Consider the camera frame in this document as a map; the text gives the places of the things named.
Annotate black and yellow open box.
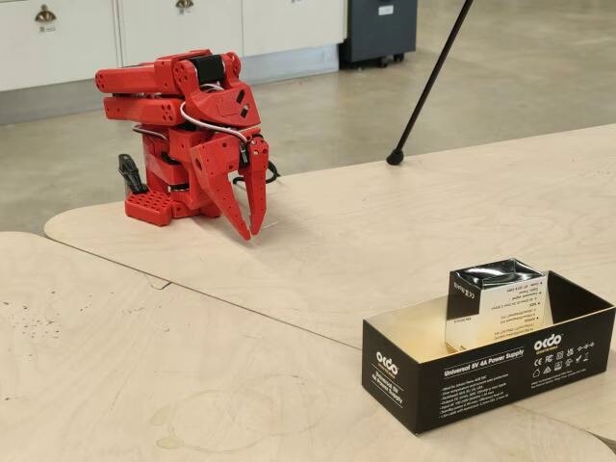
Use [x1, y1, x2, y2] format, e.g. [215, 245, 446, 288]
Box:
[361, 269, 616, 437]

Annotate black power cable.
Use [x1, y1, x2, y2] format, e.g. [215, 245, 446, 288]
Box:
[232, 159, 281, 187]

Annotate black table clamp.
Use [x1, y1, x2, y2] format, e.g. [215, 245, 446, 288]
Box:
[117, 153, 149, 196]

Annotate small black and white box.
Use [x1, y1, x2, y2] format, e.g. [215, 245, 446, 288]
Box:
[445, 258, 550, 353]

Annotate white cabinet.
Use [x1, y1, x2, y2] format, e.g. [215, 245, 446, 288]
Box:
[0, 0, 348, 93]

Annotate white servo wire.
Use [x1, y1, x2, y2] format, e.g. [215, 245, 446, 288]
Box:
[179, 83, 252, 145]
[131, 122, 170, 142]

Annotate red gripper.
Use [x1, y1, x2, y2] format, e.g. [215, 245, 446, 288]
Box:
[189, 127, 271, 243]

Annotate black tripod leg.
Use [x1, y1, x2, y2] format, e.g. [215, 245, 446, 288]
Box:
[385, 0, 476, 167]

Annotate dark grey wheeled cabinet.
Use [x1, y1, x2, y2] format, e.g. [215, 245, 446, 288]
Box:
[338, 0, 419, 69]

